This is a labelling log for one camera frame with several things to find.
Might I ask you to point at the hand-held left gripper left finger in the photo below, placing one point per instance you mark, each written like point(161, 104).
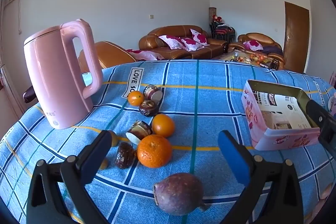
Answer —
point(94, 161)

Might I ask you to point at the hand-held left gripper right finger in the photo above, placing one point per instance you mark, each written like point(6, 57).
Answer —
point(233, 158)

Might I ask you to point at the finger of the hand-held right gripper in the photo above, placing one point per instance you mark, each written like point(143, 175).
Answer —
point(319, 113)
point(329, 141)

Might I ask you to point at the brown kiwi fruit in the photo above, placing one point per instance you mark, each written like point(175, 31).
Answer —
point(114, 140)

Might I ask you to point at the pink tin box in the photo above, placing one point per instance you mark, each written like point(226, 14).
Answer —
point(262, 134)

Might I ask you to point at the large orange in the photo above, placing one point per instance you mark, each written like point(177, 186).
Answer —
point(155, 151)

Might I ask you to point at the purple passion fruit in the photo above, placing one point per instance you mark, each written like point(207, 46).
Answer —
point(178, 193)

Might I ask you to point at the small orange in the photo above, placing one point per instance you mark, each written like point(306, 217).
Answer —
point(136, 98)

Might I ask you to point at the medium orange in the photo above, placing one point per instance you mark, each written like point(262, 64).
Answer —
point(163, 125)

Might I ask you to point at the small tan fruit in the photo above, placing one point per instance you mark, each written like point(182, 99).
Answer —
point(104, 164)

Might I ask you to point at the pink cartoon cup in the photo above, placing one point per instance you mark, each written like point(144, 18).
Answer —
point(332, 106)

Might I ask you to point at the brown wrapped candy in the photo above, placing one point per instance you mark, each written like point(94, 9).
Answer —
point(126, 155)

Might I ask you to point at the pink bag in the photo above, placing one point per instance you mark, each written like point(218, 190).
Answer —
point(333, 79)

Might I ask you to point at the newspaper sheet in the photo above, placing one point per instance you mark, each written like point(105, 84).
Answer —
point(281, 111)

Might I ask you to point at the blue plaid tablecloth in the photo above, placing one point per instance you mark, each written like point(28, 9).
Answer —
point(210, 108)

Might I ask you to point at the purple blanket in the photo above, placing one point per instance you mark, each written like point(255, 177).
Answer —
point(273, 50)

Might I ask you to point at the brown wooden door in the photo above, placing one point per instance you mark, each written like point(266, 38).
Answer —
point(296, 37)

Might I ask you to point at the pile of assorted small items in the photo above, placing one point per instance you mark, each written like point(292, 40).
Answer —
point(254, 58)

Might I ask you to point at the brown leather armchair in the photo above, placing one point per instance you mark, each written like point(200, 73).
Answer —
point(273, 41)

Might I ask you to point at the dark padded stool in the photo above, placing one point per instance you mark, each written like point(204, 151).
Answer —
point(29, 95)

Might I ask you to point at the pink electric kettle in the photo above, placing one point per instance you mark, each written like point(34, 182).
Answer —
point(52, 77)

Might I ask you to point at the floral pillow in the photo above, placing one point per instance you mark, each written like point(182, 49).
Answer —
point(253, 45)
point(147, 55)
point(170, 41)
point(200, 37)
point(191, 43)

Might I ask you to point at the wooden coffee table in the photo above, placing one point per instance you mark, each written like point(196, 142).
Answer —
point(228, 57)

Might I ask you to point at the brown leather single sofa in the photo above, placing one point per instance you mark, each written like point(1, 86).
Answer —
point(113, 54)

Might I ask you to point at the brown leather three-seat sofa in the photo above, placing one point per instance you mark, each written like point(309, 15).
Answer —
point(210, 49)

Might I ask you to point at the stacked dark chairs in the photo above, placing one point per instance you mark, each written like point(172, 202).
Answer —
point(223, 31)

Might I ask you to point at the red plush toy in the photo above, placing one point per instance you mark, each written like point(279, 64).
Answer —
point(218, 18)

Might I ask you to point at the tall patterned vase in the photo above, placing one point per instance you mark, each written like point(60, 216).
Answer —
point(212, 12)

